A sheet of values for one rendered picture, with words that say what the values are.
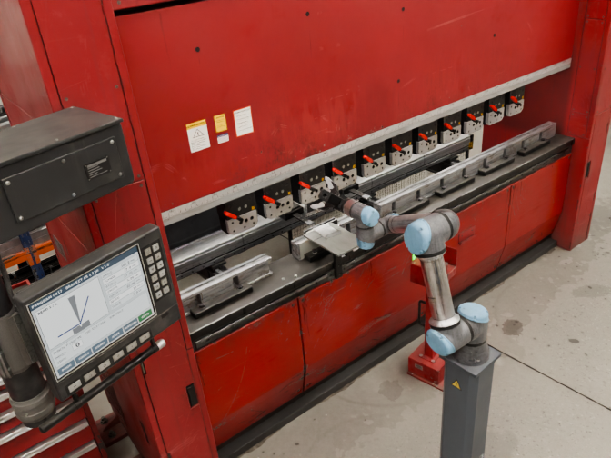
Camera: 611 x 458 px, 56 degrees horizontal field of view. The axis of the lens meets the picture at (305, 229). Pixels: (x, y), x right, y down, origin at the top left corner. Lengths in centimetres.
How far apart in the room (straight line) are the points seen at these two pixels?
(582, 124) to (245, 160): 258
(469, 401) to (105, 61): 185
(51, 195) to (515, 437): 249
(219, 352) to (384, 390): 112
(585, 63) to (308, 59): 219
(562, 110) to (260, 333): 266
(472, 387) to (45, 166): 176
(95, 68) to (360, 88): 132
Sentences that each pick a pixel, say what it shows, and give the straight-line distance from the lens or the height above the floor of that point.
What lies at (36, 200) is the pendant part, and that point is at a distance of 158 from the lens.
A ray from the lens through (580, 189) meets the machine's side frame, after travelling 445.
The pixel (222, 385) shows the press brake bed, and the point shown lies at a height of 51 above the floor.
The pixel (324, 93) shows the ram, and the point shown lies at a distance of 261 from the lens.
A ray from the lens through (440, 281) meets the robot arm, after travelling 213.
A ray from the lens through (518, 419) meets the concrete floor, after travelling 331.
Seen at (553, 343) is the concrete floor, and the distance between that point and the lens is 380.
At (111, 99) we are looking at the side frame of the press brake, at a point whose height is 194.
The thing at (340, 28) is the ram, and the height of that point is 193.
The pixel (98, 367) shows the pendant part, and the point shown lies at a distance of 184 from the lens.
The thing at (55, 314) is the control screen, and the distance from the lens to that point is 169.
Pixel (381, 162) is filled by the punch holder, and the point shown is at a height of 123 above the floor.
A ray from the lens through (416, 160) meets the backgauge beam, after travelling 365.
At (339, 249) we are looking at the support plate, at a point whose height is 100.
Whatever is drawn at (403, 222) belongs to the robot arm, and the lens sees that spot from 235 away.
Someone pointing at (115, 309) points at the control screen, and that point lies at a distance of 179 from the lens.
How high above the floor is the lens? 241
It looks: 30 degrees down
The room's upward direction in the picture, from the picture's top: 5 degrees counter-clockwise
